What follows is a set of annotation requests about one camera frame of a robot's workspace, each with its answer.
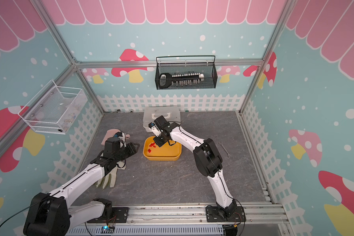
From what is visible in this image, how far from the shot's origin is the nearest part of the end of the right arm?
70cm

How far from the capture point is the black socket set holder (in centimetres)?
89

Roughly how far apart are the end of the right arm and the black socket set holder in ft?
0.78
